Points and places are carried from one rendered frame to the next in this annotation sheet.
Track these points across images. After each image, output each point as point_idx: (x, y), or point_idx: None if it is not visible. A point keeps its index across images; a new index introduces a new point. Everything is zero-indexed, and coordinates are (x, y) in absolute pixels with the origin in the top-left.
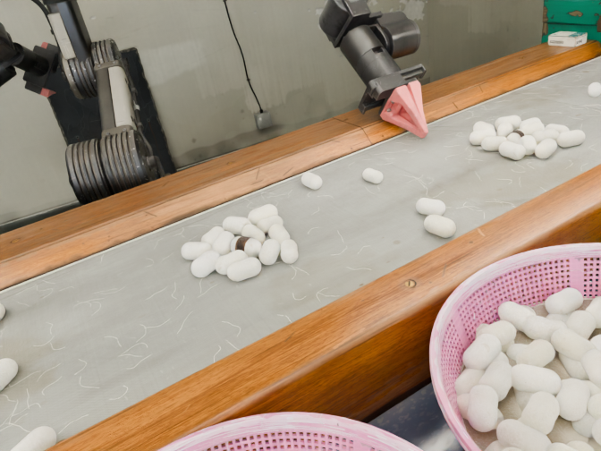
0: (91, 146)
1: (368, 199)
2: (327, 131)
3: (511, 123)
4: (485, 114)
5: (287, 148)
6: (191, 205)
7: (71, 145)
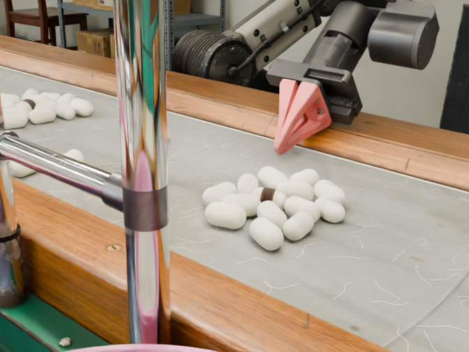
0: (199, 35)
1: (117, 144)
2: (264, 102)
3: (320, 192)
4: (394, 191)
5: (215, 93)
6: (112, 86)
7: (199, 30)
